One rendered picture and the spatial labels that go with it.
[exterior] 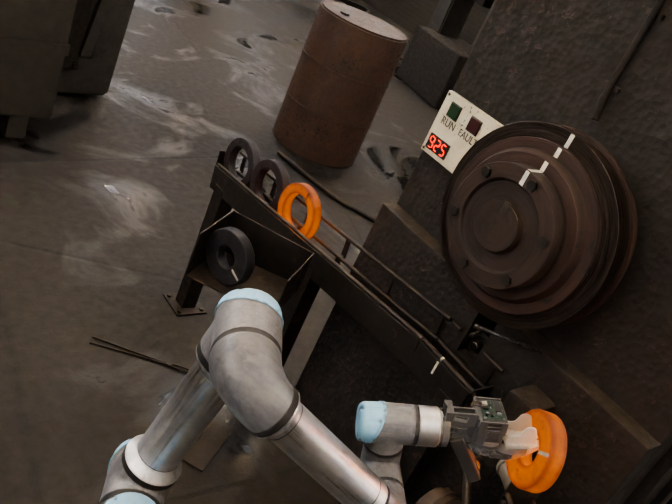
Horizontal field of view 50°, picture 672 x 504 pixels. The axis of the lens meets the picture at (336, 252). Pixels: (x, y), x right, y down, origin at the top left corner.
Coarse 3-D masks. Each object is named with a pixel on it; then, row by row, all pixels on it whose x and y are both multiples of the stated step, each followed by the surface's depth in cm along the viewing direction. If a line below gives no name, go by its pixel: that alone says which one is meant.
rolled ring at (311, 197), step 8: (296, 184) 227; (304, 184) 226; (288, 192) 230; (296, 192) 228; (304, 192) 225; (312, 192) 224; (280, 200) 234; (288, 200) 232; (312, 200) 222; (280, 208) 234; (288, 208) 234; (312, 208) 222; (320, 208) 223; (288, 216) 234; (312, 216) 222; (320, 216) 224; (304, 224) 225; (312, 224) 223; (304, 232) 225; (312, 232) 225; (304, 240) 229
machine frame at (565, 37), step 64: (512, 0) 183; (576, 0) 170; (640, 0) 158; (512, 64) 183; (576, 64) 170; (640, 64) 158; (576, 128) 170; (640, 128) 159; (640, 192) 159; (384, 256) 210; (640, 256) 159; (640, 320) 160; (320, 384) 233; (384, 384) 211; (512, 384) 178; (576, 384) 165; (640, 384) 160; (448, 448) 194; (576, 448) 166; (640, 448) 154
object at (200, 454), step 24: (240, 216) 204; (264, 240) 205; (288, 240) 202; (192, 264) 193; (264, 264) 207; (288, 264) 205; (216, 288) 191; (240, 288) 195; (264, 288) 199; (288, 288) 189; (216, 432) 231; (192, 456) 219
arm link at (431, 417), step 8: (424, 408) 134; (432, 408) 134; (424, 416) 132; (432, 416) 133; (440, 416) 133; (424, 424) 132; (432, 424) 132; (440, 424) 132; (424, 432) 132; (432, 432) 132; (440, 432) 132; (424, 440) 132; (432, 440) 132; (440, 440) 133
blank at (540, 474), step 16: (544, 416) 137; (544, 432) 136; (560, 432) 134; (544, 448) 134; (560, 448) 132; (512, 464) 142; (528, 464) 140; (544, 464) 132; (560, 464) 132; (512, 480) 140; (528, 480) 135; (544, 480) 132
